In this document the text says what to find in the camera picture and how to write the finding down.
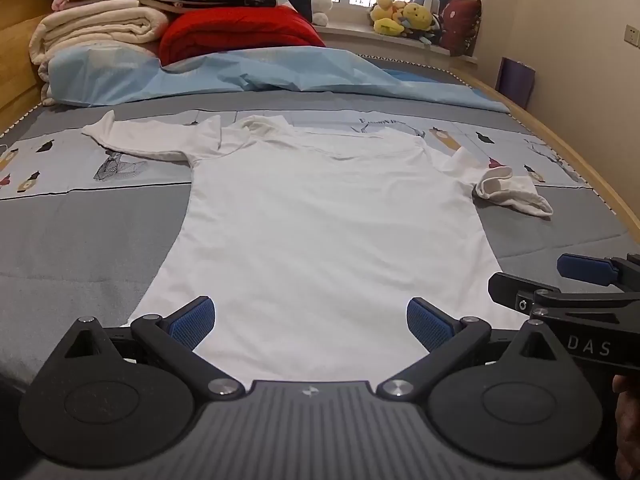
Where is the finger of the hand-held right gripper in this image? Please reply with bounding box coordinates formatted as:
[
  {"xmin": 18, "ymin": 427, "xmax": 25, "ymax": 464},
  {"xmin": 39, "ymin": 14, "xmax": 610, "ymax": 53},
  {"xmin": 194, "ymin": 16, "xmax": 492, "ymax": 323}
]
[
  {"xmin": 557, "ymin": 253, "xmax": 640, "ymax": 292},
  {"xmin": 488, "ymin": 272, "xmax": 640, "ymax": 322}
]

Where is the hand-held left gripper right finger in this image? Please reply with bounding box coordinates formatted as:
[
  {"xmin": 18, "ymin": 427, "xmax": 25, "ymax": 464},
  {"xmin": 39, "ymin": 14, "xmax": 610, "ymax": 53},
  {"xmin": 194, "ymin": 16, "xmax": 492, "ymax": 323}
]
[{"xmin": 376, "ymin": 297, "xmax": 574, "ymax": 403}]

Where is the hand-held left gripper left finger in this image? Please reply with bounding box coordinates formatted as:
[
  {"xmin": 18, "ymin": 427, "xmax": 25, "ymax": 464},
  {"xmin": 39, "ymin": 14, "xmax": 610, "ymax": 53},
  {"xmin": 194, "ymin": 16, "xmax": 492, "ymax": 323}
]
[{"xmin": 62, "ymin": 296, "xmax": 247, "ymax": 402}]

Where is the white t-shirt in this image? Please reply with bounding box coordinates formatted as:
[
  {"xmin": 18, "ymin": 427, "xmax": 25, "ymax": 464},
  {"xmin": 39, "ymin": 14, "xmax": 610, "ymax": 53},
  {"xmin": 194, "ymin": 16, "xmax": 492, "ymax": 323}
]
[{"xmin": 81, "ymin": 111, "xmax": 555, "ymax": 385}]

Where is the person's right hand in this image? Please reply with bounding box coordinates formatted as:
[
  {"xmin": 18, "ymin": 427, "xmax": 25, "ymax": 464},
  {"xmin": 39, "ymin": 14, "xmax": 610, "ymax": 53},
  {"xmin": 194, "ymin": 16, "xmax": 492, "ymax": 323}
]
[{"xmin": 612, "ymin": 374, "xmax": 640, "ymax": 480}]

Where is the grey printed bed cover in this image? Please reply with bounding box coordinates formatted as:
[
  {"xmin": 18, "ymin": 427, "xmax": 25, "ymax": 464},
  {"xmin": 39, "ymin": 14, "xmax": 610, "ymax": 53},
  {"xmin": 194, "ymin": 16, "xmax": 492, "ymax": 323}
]
[{"xmin": 0, "ymin": 52, "xmax": 640, "ymax": 401}]

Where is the purple board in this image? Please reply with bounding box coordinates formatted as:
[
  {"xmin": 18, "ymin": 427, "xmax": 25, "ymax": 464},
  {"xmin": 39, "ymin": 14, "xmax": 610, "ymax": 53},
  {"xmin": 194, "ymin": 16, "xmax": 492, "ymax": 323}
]
[{"xmin": 499, "ymin": 56, "xmax": 537, "ymax": 110}]

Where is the light blue duvet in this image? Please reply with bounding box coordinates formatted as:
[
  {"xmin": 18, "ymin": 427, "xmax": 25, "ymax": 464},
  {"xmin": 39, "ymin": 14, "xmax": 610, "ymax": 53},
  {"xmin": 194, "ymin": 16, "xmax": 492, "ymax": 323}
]
[{"xmin": 39, "ymin": 42, "xmax": 511, "ymax": 113}]

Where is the dark red cushion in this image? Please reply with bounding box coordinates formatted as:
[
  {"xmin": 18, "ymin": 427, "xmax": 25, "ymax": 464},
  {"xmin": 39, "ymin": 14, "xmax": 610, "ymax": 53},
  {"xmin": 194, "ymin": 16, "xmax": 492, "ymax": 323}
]
[{"xmin": 440, "ymin": 0, "xmax": 484, "ymax": 57}]

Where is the red quilt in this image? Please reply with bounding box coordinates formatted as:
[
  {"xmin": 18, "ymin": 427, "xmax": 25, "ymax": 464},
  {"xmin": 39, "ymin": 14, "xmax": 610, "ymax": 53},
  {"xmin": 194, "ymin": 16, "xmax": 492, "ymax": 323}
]
[{"xmin": 158, "ymin": 5, "xmax": 327, "ymax": 67}]

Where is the yellow plush toy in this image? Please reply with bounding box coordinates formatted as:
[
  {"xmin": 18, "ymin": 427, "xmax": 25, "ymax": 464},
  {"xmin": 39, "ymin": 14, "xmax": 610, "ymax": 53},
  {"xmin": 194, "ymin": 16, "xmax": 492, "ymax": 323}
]
[
  {"xmin": 369, "ymin": 0, "xmax": 407, "ymax": 37},
  {"xmin": 402, "ymin": 2, "xmax": 437, "ymax": 42}
]

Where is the beige window sill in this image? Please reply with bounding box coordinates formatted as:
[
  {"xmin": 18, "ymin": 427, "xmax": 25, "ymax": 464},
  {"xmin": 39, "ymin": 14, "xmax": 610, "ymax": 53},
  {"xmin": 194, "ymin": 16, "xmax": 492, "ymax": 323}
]
[{"xmin": 314, "ymin": 24, "xmax": 482, "ymax": 67}]

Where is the cream folded blanket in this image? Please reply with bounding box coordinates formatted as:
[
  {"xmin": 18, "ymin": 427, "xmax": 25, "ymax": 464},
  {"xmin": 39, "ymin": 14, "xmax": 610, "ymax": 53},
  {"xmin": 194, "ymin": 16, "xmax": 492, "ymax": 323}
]
[{"xmin": 29, "ymin": 4, "xmax": 172, "ymax": 107}]

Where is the white plush toy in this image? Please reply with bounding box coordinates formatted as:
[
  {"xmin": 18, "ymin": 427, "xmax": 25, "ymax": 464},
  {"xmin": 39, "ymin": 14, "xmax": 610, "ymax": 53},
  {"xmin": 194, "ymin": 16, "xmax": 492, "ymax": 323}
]
[{"xmin": 310, "ymin": 0, "xmax": 334, "ymax": 26}]

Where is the wooden bed frame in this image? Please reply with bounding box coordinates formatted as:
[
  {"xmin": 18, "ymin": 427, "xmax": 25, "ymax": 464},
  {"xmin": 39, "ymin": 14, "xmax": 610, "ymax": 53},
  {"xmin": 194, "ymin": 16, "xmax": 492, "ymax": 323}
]
[{"xmin": 0, "ymin": 0, "xmax": 640, "ymax": 247}]

